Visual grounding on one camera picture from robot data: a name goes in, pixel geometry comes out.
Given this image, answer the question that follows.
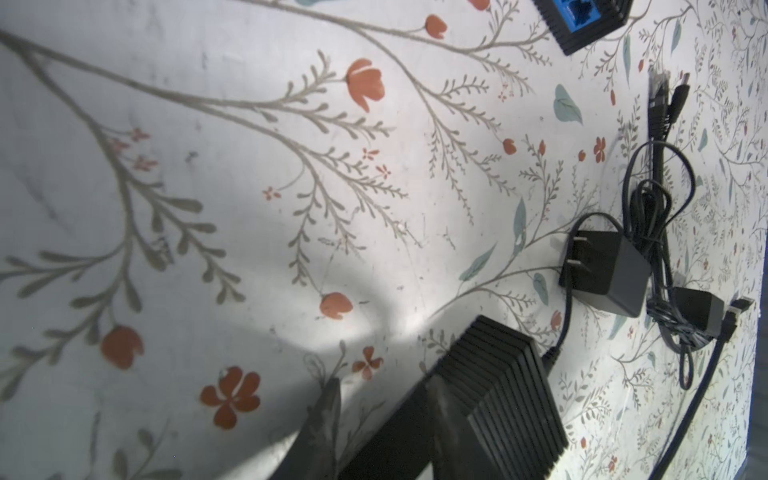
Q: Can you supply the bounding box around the thick black ethernet cable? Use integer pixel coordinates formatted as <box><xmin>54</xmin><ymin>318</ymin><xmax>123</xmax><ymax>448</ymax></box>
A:
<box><xmin>644</xmin><ymin>65</ymin><xmax>757</xmax><ymax>480</ymax></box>

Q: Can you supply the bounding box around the black power adapter with cord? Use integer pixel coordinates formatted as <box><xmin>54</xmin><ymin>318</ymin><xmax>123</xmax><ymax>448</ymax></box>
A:
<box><xmin>539</xmin><ymin>140</ymin><xmax>700</xmax><ymax>391</ymax></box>

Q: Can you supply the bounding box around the floral patterned table mat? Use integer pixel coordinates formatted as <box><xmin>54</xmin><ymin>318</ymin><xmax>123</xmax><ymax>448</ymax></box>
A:
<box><xmin>1</xmin><ymin>1</ymin><xmax>767</xmax><ymax>479</ymax></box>

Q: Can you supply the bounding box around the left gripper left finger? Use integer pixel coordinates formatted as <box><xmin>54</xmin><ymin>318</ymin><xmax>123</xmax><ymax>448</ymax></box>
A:
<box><xmin>271</xmin><ymin>378</ymin><xmax>342</xmax><ymax>479</ymax></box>

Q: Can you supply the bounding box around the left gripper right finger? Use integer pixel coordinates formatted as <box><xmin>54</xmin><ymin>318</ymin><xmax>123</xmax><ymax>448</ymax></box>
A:
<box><xmin>426</xmin><ymin>375</ymin><xmax>498</xmax><ymax>479</ymax></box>

